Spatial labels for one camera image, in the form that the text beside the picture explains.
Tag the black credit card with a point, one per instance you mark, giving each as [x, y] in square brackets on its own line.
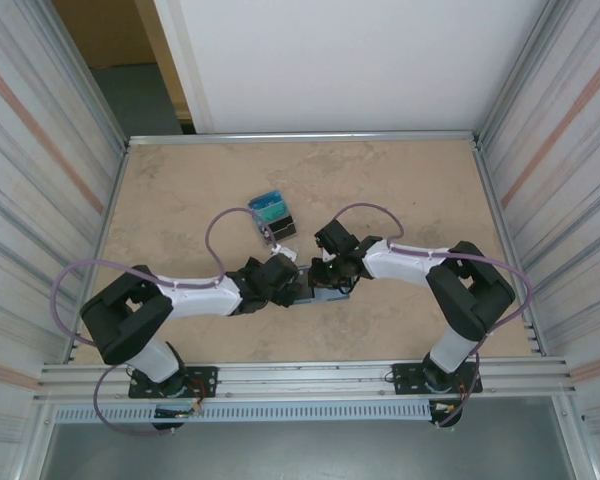
[305, 287]

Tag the teal leather card holder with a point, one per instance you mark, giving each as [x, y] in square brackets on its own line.
[335, 296]

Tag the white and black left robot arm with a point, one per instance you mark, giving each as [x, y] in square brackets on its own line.
[195, 295]

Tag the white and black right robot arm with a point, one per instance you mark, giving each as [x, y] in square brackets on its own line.
[400, 260]

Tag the teal credit card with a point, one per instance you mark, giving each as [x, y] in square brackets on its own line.
[272, 214]

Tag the dark blue credit card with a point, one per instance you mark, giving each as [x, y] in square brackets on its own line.
[267, 200]

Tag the small teal and black box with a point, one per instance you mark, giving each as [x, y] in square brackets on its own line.
[280, 232]

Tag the small green circuit board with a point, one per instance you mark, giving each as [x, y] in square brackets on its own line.
[175, 413]

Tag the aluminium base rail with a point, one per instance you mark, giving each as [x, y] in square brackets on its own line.
[305, 372]

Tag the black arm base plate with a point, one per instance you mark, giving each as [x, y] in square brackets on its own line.
[205, 380]
[405, 380]

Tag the aluminium table frame rail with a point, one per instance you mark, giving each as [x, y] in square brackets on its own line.
[305, 137]
[100, 250]
[509, 250]

